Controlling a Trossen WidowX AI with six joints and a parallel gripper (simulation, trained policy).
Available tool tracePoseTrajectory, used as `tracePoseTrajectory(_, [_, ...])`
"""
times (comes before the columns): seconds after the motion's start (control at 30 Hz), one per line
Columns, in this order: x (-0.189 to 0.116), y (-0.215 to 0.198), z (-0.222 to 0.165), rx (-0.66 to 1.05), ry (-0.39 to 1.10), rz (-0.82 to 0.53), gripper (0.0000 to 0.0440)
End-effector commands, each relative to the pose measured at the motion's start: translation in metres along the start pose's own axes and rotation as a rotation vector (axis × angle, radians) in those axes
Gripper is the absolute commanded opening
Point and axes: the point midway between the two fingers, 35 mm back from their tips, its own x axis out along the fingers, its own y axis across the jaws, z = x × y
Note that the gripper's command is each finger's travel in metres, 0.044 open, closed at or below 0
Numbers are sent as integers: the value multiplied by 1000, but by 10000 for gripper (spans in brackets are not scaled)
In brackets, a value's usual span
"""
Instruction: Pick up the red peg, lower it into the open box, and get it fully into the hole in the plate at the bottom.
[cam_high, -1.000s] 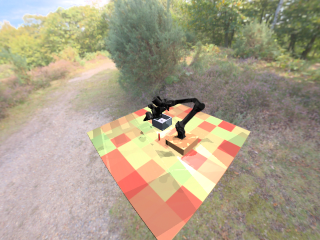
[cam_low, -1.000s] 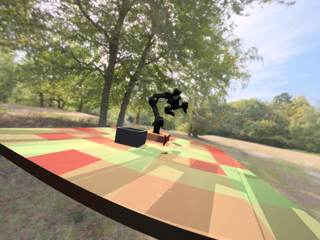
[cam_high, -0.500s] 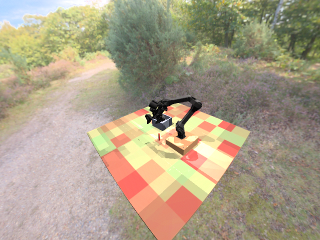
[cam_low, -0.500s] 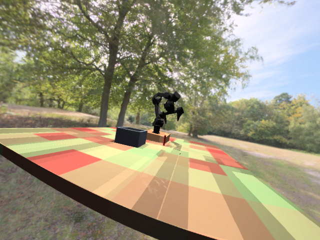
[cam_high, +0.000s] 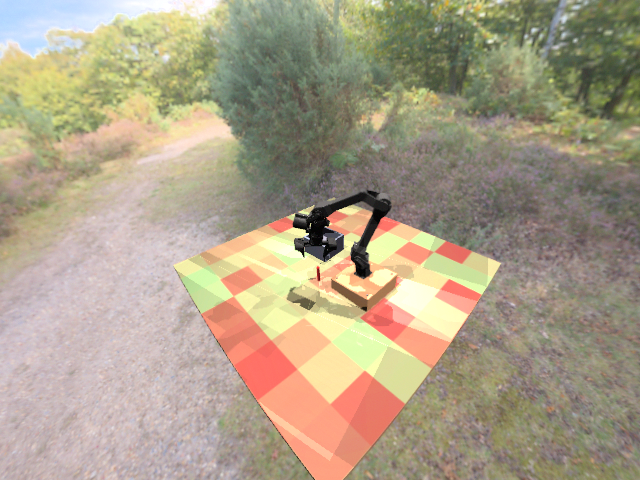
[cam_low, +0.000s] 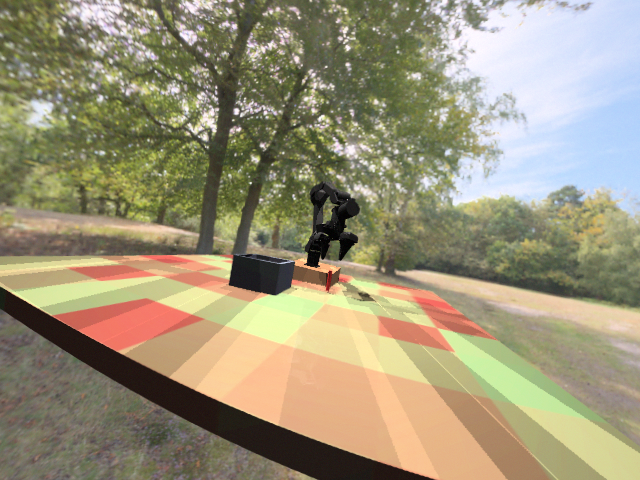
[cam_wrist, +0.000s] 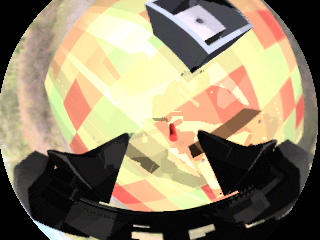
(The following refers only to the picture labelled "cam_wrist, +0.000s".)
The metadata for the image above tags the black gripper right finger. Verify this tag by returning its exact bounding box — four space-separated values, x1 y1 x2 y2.
196 129 277 196

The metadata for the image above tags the white square plate with hole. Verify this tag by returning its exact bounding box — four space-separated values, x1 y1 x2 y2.
175 5 225 45

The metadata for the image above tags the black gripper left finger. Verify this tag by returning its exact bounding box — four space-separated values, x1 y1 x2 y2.
47 132 129 204

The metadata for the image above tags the red peg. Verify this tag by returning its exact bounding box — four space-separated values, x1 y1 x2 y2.
168 124 177 141

